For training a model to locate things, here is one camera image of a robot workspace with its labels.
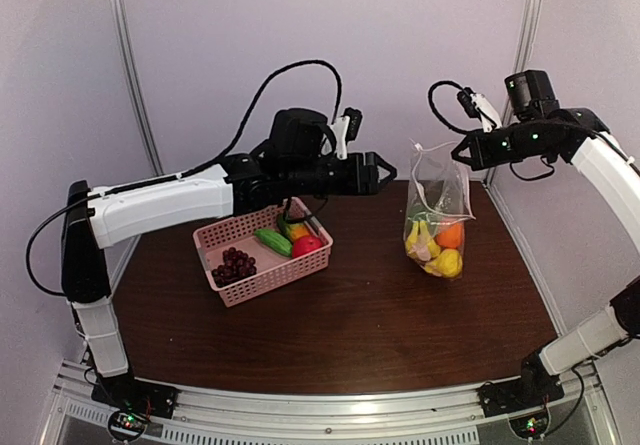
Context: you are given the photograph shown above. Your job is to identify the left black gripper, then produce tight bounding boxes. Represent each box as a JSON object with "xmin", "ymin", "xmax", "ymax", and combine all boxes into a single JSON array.
[{"xmin": 285, "ymin": 151, "xmax": 400, "ymax": 197}]

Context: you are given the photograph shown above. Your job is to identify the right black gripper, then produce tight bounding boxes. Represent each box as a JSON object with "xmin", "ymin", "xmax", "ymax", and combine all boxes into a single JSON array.
[{"xmin": 453, "ymin": 116, "xmax": 555, "ymax": 171}]

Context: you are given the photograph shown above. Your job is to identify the green toy watermelon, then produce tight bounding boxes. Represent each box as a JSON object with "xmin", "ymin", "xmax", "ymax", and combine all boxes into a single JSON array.
[{"xmin": 406, "ymin": 204, "xmax": 437, "ymax": 223}]

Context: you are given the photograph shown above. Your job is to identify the clear zip top bag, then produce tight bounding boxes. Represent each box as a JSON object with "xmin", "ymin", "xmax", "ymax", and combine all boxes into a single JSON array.
[{"xmin": 403, "ymin": 142, "xmax": 474, "ymax": 280}]

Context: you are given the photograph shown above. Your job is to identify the yellow toy banana bunch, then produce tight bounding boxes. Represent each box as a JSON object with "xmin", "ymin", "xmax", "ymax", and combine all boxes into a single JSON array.
[{"xmin": 404, "ymin": 220, "xmax": 441, "ymax": 262}]

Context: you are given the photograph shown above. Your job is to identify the orange toy orange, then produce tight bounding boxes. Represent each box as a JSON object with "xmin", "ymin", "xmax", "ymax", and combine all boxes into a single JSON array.
[{"xmin": 435, "ymin": 222, "xmax": 464, "ymax": 249}]

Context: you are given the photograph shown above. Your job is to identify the red toy apple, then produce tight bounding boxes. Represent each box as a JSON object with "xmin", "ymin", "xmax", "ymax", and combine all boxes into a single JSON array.
[{"xmin": 292, "ymin": 235, "xmax": 324, "ymax": 258}]

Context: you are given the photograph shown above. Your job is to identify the yellow toy lemon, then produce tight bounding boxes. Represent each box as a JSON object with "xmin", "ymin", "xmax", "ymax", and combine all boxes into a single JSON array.
[{"xmin": 432, "ymin": 248, "xmax": 463, "ymax": 278}]

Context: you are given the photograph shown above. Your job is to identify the green toy cucumber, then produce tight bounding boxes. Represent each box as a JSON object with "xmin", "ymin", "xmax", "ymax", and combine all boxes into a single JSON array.
[{"xmin": 254, "ymin": 228, "xmax": 293, "ymax": 257}]

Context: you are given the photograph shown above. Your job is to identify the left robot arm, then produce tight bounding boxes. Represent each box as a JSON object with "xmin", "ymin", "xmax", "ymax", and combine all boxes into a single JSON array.
[{"xmin": 61, "ymin": 108, "xmax": 397, "ymax": 409}]

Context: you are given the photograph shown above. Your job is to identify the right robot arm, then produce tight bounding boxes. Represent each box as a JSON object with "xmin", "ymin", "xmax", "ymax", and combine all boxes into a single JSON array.
[{"xmin": 451, "ymin": 70, "xmax": 639, "ymax": 407}]

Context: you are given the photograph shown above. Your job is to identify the orange green toy mango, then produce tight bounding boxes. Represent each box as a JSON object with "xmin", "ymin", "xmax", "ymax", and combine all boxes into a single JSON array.
[{"xmin": 276, "ymin": 214, "xmax": 310, "ymax": 243}]

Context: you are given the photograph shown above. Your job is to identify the pink perforated plastic basket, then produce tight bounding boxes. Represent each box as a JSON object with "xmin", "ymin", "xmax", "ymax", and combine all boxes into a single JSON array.
[{"xmin": 192, "ymin": 205, "xmax": 333, "ymax": 307}]

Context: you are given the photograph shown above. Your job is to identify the dark purple toy grapes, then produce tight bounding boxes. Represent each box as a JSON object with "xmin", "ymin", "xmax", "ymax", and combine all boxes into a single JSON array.
[{"xmin": 211, "ymin": 247, "xmax": 257, "ymax": 287}]

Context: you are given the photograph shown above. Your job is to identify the right round circuit board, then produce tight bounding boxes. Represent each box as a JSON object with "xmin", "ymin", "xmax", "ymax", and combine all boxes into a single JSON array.
[{"xmin": 509, "ymin": 413, "xmax": 550, "ymax": 441}]

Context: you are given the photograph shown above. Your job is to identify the round circuit board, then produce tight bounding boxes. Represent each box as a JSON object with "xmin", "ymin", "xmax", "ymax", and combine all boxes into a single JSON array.
[
  {"xmin": 509, "ymin": 413, "xmax": 550, "ymax": 441},
  {"xmin": 107, "ymin": 410, "xmax": 149, "ymax": 442}
]

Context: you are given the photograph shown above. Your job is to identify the left round circuit board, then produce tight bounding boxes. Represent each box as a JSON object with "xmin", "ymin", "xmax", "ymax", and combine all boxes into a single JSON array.
[{"xmin": 107, "ymin": 410, "xmax": 149, "ymax": 442}]

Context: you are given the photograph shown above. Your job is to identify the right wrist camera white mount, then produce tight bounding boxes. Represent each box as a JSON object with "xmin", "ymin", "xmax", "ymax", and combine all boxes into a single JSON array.
[{"xmin": 456, "ymin": 87, "xmax": 503, "ymax": 133}]

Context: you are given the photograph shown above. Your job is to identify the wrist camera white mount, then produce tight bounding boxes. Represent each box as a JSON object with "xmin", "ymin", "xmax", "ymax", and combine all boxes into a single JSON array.
[
  {"xmin": 456, "ymin": 87, "xmax": 503, "ymax": 133},
  {"xmin": 328, "ymin": 107, "xmax": 362, "ymax": 160}
]

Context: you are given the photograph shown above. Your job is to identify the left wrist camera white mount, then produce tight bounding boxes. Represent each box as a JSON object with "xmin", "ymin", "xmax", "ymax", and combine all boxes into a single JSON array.
[{"xmin": 328, "ymin": 107, "xmax": 362, "ymax": 160}]

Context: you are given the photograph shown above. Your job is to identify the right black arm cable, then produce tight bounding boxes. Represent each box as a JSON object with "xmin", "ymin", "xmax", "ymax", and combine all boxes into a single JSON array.
[{"xmin": 427, "ymin": 80, "xmax": 556, "ymax": 181}]

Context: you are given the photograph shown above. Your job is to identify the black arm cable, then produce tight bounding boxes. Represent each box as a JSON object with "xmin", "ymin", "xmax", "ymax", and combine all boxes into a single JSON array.
[
  {"xmin": 427, "ymin": 80, "xmax": 556, "ymax": 181},
  {"xmin": 25, "ymin": 59, "xmax": 344, "ymax": 297}
]

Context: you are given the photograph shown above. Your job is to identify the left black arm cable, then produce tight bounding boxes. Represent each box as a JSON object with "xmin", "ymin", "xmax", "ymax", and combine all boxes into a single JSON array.
[{"xmin": 25, "ymin": 59, "xmax": 344, "ymax": 297}]

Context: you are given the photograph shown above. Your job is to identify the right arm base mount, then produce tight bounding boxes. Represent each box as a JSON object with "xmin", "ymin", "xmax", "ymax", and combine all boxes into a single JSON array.
[{"xmin": 478, "ymin": 353, "xmax": 564, "ymax": 417}]

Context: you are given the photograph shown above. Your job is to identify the front aluminium rail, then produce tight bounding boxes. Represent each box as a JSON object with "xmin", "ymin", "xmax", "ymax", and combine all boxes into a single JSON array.
[{"xmin": 39, "ymin": 359, "xmax": 621, "ymax": 445}]

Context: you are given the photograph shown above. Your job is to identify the left aluminium frame post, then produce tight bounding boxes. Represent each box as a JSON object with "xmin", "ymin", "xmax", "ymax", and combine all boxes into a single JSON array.
[{"xmin": 109, "ymin": 0, "xmax": 164, "ymax": 176}]

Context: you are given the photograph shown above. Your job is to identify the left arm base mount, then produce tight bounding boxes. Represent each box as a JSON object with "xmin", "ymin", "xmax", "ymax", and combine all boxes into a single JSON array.
[{"xmin": 88, "ymin": 367, "xmax": 178, "ymax": 419}]

